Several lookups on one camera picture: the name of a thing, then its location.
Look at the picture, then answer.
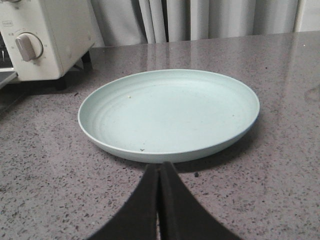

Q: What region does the glass oven door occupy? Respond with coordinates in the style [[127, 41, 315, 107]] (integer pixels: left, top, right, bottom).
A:
[[0, 71, 18, 89]]

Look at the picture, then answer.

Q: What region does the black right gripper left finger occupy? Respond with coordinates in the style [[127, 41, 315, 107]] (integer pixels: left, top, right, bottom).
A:
[[89, 164, 159, 240]]

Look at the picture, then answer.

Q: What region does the grey-white curtain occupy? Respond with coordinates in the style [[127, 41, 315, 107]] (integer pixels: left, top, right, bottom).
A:
[[90, 0, 320, 46]]

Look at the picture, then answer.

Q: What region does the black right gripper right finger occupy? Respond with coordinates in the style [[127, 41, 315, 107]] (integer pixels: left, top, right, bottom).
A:
[[158, 162, 240, 240]]

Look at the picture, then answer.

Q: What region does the white Toshiba toaster oven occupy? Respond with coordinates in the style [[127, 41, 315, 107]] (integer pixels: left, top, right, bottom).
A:
[[0, 0, 95, 83]]

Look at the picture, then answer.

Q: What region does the lower oven control knob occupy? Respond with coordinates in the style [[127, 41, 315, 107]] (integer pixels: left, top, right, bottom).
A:
[[15, 32, 44, 62]]

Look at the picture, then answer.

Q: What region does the light green round plate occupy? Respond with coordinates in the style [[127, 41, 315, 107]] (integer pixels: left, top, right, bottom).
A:
[[77, 69, 260, 164]]

